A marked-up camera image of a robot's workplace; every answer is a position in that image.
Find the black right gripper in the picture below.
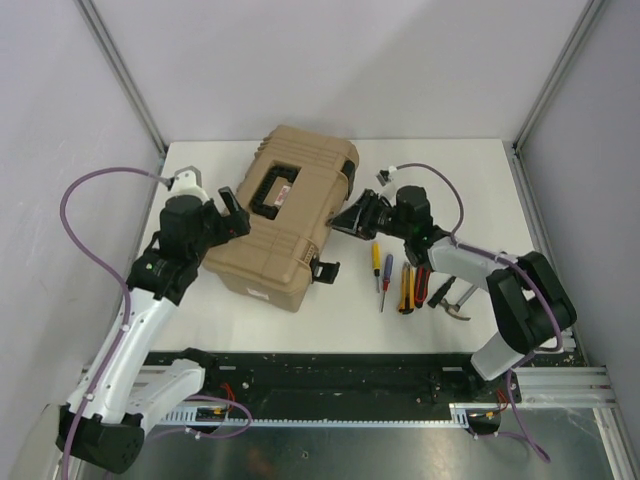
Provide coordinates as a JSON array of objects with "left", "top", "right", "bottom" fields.
[{"left": 328, "top": 188, "right": 411, "bottom": 241}]

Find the tan plastic tool box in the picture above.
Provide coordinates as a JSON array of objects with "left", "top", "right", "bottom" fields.
[{"left": 203, "top": 125, "right": 359, "bottom": 312}]

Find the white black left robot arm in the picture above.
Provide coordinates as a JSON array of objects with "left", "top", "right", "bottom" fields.
[{"left": 56, "top": 187, "right": 250, "bottom": 473}]

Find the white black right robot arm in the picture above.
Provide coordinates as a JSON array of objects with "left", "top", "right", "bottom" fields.
[{"left": 329, "top": 185, "right": 577, "bottom": 401}]

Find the red black utility knife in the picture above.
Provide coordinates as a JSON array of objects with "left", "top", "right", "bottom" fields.
[{"left": 414, "top": 266, "right": 431, "bottom": 309}]

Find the yellow utility knife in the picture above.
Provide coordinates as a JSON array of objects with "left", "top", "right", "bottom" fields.
[{"left": 397, "top": 262, "right": 415, "bottom": 315}]

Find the steel claw hammer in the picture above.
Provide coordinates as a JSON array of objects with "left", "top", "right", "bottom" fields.
[{"left": 439, "top": 285, "right": 478, "bottom": 321}]

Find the yellow handled screwdriver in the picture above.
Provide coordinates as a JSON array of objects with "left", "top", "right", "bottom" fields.
[{"left": 371, "top": 242, "right": 381, "bottom": 293}]

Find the blue red handled screwdriver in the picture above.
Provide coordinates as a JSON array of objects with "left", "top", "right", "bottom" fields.
[{"left": 380, "top": 254, "right": 394, "bottom": 312}]

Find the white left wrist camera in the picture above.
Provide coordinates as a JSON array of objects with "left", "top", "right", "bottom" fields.
[{"left": 169, "top": 166, "right": 209, "bottom": 201}]

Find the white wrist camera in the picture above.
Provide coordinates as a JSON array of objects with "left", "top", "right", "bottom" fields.
[
  {"left": 169, "top": 166, "right": 209, "bottom": 201},
  {"left": 376, "top": 166, "right": 397, "bottom": 187}
]

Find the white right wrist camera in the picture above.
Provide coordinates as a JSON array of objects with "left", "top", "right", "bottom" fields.
[{"left": 376, "top": 166, "right": 397, "bottom": 187}]

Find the black handled hammer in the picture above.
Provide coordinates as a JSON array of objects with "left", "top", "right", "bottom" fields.
[{"left": 427, "top": 276, "right": 457, "bottom": 309}]

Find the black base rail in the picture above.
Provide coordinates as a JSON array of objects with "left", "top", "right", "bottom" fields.
[{"left": 102, "top": 349, "right": 524, "bottom": 407}]

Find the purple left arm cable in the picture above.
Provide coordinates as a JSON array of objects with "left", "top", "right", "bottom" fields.
[{"left": 59, "top": 167, "right": 254, "bottom": 451}]

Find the aluminium frame rail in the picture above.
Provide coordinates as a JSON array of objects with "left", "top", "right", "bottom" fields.
[{"left": 133, "top": 360, "right": 615, "bottom": 427}]

